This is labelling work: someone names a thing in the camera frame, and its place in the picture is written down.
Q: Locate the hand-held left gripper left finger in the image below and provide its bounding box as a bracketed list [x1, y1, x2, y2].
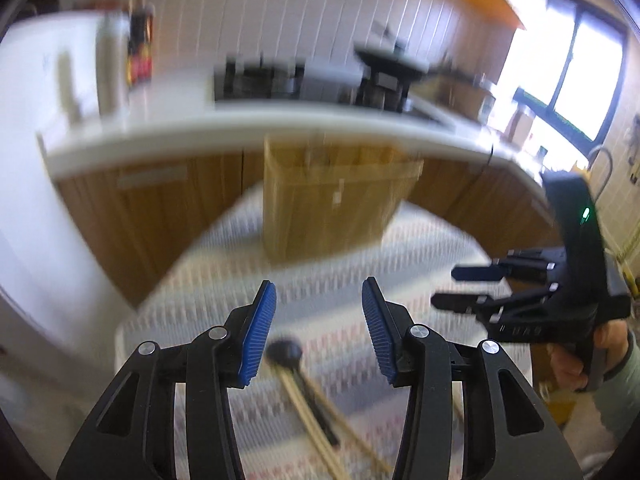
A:
[56, 280, 277, 480]

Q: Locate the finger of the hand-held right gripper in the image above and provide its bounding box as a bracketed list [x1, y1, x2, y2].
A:
[431, 282, 562, 324]
[451, 247, 568, 283]

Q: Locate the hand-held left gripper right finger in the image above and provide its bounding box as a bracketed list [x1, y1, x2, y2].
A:
[361, 276, 583, 480]

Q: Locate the black ladle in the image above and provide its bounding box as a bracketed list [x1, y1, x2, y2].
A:
[265, 339, 342, 448]

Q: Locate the wooden chopstick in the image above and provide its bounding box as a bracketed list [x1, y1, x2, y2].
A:
[292, 364, 393, 475]
[276, 362, 348, 480]

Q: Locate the person's right forearm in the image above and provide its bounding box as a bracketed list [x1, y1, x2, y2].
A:
[592, 335, 640, 467]

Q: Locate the person's right hand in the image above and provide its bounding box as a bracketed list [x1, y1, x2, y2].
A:
[550, 319, 633, 392]

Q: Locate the patterned tablecloth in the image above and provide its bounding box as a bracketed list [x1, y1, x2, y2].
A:
[115, 182, 533, 480]

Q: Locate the metal faucet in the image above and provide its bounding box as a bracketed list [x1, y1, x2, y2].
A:
[586, 146, 614, 183]

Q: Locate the wooden kitchen cabinet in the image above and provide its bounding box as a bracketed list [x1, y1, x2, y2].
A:
[54, 147, 563, 308]

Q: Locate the small cardboard box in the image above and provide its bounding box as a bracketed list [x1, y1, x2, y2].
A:
[504, 109, 537, 143]

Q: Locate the window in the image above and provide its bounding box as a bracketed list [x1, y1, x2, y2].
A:
[497, 0, 628, 147]

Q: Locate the white kitchen countertop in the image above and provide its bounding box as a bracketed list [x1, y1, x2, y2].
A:
[36, 102, 593, 186]

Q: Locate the black wok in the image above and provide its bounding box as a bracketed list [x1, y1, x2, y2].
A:
[354, 42, 453, 77]

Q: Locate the black gas stove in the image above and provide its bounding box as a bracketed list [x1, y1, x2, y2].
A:
[214, 59, 307, 103]

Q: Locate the white bottle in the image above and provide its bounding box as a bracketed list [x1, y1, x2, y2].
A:
[96, 11, 127, 117]

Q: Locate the red and black package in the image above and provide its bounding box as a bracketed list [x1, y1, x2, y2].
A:
[126, 4, 155, 88]

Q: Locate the white refrigerator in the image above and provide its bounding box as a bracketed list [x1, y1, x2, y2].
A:
[0, 10, 132, 291]

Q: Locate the orange wall cabinet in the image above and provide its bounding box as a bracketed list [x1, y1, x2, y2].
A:
[437, 0, 528, 31]

